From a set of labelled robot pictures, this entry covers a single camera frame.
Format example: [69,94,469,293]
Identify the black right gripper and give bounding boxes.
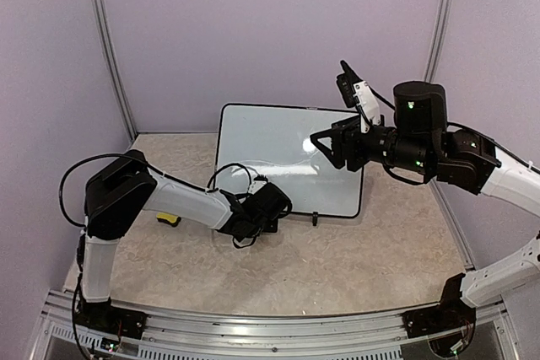
[311,112,435,174]

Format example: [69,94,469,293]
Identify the white whiteboard with black frame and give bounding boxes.
[214,104,363,218]

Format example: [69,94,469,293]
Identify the yellow black whiteboard eraser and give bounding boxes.
[156,212,181,228]

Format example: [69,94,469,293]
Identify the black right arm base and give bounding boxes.
[402,273,477,359]

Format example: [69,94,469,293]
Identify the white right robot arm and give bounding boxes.
[310,81,539,215]

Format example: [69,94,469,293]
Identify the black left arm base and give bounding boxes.
[71,296,148,359]

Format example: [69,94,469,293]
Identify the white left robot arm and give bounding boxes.
[81,149,292,330]

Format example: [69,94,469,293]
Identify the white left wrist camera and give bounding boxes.
[247,175,268,195]

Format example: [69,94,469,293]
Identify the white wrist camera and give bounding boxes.
[336,60,381,133]
[247,175,268,195]

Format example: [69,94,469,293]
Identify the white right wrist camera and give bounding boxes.
[336,60,381,133]

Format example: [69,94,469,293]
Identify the black left camera cable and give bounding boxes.
[204,162,254,196]

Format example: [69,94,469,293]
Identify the aluminium front rail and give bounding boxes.
[29,287,520,360]

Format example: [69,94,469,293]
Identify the aluminium corner post right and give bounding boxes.
[422,0,452,83]

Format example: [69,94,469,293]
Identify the aluminium corner post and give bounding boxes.
[422,0,452,83]
[91,0,138,142]

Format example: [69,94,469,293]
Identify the aluminium corner post left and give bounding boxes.
[91,0,138,142]

